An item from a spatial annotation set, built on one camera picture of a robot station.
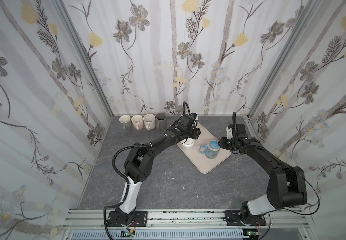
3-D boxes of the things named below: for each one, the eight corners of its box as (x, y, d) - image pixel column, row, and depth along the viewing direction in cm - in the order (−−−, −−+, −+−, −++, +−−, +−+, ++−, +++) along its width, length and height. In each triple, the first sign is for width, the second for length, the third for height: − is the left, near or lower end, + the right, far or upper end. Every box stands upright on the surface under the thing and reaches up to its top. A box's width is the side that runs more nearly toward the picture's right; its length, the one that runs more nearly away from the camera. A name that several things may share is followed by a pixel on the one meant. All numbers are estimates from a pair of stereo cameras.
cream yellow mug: (143, 132, 110) (141, 125, 104) (145, 120, 118) (143, 113, 112) (154, 132, 110) (153, 125, 104) (156, 120, 118) (155, 113, 112)
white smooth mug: (126, 132, 110) (123, 125, 103) (120, 124, 115) (117, 117, 109) (135, 128, 113) (133, 120, 106) (129, 120, 118) (126, 112, 112)
